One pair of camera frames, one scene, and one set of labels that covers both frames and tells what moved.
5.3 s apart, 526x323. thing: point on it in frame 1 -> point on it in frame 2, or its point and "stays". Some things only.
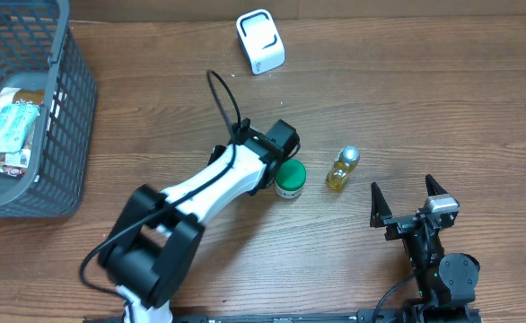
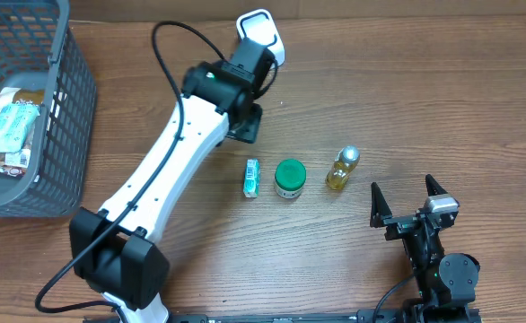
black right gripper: (408, 222) stays
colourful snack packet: (13, 163) stays
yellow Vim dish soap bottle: (345, 161) stays
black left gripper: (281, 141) -> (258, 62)
